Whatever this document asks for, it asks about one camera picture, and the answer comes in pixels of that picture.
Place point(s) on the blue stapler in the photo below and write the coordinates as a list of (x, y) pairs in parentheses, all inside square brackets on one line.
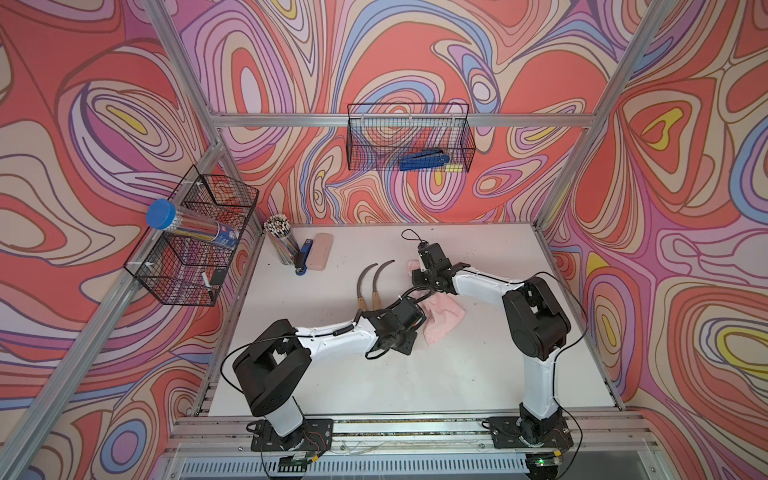
[(300, 260)]

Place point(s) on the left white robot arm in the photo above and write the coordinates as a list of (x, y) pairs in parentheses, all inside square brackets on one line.
[(269, 369)]

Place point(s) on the cup of pencils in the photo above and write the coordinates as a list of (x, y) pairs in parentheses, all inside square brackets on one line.
[(280, 232)]

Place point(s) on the pink case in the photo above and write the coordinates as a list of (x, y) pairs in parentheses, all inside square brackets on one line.
[(319, 252)]

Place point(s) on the blue tool in basket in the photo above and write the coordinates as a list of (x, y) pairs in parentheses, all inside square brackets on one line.
[(425, 159)]

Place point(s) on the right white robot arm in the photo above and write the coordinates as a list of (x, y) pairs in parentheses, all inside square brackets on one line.
[(537, 323)]

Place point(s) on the black wire basket left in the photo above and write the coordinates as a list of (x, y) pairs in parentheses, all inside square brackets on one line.
[(182, 271)]

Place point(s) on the wooden handled sickle right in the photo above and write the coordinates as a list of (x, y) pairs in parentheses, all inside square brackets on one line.
[(376, 298)]

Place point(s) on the aluminium rail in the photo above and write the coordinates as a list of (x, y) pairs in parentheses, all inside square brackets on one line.
[(595, 444)]

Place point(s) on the pink rag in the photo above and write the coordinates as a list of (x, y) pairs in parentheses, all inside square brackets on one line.
[(443, 313)]

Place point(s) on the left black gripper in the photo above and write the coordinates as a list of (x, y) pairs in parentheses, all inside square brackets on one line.
[(411, 342)]

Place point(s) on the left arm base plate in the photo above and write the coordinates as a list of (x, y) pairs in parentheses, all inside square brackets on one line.
[(314, 435)]

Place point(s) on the black wire basket back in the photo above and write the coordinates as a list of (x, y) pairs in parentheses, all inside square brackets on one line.
[(379, 134)]

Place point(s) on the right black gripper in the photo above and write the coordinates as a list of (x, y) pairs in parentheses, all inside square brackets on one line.
[(416, 276)]

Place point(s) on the yellow item in basket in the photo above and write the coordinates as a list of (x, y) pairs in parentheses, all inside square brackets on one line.
[(454, 168)]

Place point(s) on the black wire basket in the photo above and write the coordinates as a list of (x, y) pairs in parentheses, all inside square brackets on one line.
[(182, 271), (379, 134)]

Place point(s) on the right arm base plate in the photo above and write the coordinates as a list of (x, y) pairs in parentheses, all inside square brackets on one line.
[(528, 432)]

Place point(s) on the clear tube blue cap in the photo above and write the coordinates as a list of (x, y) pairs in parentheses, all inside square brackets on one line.
[(165, 216)]

